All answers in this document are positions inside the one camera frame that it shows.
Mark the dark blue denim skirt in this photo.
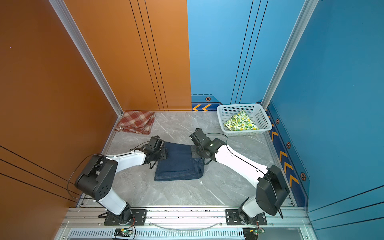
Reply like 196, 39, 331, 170
154, 142, 205, 182

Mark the red plaid skirt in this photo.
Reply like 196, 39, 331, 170
115, 111, 156, 135

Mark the white plastic laundry basket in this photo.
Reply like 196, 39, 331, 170
217, 104, 272, 137

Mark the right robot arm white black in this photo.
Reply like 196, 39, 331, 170
190, 128, 290, 225

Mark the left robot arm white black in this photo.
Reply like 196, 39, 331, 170
75, 136, 168, 225

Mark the lemon print skirt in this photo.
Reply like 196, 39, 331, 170
225, 110, 259, 131

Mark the left green circuit board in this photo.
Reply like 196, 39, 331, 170
114, 228, 134, 240

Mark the green circuit board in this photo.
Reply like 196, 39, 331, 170
243, 228, 265, 240
114, 228, 134, 240

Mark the right green circuit board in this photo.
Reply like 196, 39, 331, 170
243, 228, 265, 240

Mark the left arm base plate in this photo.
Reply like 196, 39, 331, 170
104, 209, 148, 227

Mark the grey cable on rail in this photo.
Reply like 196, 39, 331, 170
149, 222, 223, 232

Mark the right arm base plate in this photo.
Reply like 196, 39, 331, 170
225, 209, 268, 226

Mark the aluminium front rail frame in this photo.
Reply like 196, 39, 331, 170
55, 206, 317, 240

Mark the left aluminium corner post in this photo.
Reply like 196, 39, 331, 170
49, 0, 123, 117

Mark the aluminium corner post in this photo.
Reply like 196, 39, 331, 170
49, 0, 123, 117
262, 0, 319, 110

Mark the right aluminium corner post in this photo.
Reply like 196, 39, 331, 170
262, 0, 319, 110

